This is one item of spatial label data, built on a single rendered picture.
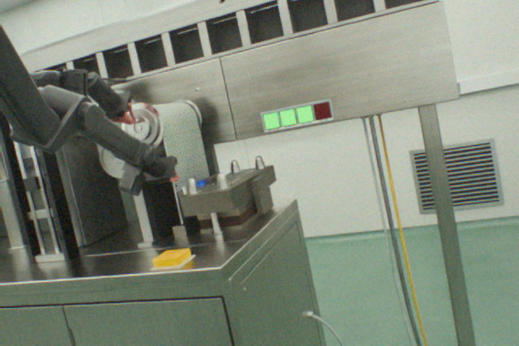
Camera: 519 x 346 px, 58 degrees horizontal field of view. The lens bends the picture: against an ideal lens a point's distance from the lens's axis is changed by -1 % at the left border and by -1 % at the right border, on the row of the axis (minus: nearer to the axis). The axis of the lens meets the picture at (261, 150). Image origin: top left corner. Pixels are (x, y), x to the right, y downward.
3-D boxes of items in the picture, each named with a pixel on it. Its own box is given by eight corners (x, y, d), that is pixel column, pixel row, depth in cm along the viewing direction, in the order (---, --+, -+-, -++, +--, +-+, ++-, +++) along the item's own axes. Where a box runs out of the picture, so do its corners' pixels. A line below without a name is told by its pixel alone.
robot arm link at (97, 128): (92, 96, 81) (39, 79, 83) (80, 126, 80) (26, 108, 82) (159, 150, 123) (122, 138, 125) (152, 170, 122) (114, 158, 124)
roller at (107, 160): (104, 179, 148) (95, 142, 147) (148, 164, 172) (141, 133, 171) (135, 173, 144) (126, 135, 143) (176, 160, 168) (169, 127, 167)
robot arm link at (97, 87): (88, 87, 118) (98, 69, 121) (70, 87, 121) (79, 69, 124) (105, 103, 124) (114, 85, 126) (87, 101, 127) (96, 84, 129)
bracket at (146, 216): (137, 248, 139) (113, 148, 137) (149, 241, 145) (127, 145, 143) (151, 247, 137) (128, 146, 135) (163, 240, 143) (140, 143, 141)
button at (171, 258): (153, 269, 114) (152, 259, 114) (168, 258, 121) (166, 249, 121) (178, 266, 112) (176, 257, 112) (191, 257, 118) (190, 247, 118)
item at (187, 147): (175, 198, 141) (162, 138, 140) (209, 181, 163) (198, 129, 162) (177, 197, 141) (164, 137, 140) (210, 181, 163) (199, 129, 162)
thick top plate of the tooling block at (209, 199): (184, 216, 136) (179, 196, 136) (236, 186, 173) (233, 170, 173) (233, 210, 131) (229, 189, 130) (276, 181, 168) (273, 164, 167)
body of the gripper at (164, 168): (176, 178, 133) (162, 170, 127) (146, 183, 137) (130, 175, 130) (178, 157, 136) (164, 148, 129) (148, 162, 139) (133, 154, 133)
